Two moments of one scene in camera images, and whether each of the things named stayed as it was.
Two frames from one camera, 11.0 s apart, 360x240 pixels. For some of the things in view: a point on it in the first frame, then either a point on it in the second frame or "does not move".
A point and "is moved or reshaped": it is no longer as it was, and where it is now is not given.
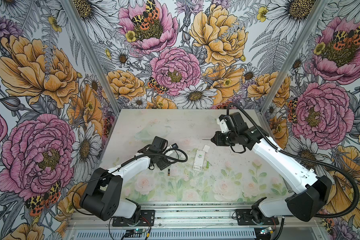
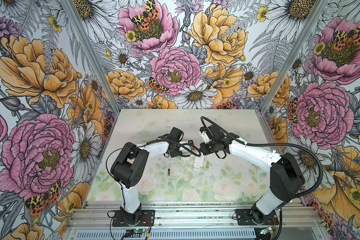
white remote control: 199,160 does not move
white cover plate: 173,153 is moved or reshaped
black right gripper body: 227,139 to 209,148
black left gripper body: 161,163 to 175,152
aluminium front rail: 200,216 does not move
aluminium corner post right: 261,109 does not move
